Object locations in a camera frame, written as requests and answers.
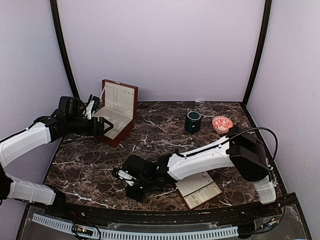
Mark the red open jewelry box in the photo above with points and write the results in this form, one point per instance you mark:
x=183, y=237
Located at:
x=119, y=106

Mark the left black frame post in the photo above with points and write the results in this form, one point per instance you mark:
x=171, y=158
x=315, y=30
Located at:
x=62, y=47

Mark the dark green mug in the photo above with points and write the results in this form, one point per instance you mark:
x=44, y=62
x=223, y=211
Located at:
x=193, y=122

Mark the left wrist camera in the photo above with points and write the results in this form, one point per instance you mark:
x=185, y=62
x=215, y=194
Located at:
x=72, y=107

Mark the white slotted cable duct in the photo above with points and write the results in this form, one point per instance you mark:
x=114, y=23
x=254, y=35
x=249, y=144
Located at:
x=135, y=232

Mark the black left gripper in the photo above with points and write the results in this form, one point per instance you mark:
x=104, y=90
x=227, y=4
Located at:
x=98, y=130

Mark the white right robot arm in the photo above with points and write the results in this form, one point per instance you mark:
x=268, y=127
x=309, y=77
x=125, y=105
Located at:
x=238, y=148

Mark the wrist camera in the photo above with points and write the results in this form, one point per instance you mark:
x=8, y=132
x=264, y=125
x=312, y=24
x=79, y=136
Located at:
x=72, y=107
x=130, y=170

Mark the red jewelry tray insert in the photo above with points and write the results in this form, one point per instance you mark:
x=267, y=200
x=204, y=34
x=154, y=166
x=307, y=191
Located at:
x=197, y=189

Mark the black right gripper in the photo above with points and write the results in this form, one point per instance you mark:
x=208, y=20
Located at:
x=134, y=195

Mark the right black frame post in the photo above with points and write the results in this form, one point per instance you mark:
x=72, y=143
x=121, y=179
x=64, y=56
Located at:
x=258, y=52

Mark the black frame post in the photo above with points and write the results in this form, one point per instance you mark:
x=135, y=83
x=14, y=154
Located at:
x=258, y=52
x=62, y=47

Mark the red white patterned bowl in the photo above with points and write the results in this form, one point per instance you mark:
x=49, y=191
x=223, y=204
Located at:
x=222, y=124

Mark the black front table rail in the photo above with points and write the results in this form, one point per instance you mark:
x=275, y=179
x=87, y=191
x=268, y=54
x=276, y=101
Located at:
x=230, y=206

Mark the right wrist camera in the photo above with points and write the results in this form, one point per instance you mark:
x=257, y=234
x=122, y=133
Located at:
x=130, y=170

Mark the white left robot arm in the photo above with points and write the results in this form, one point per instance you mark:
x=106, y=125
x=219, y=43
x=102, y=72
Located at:
x=43, y=131

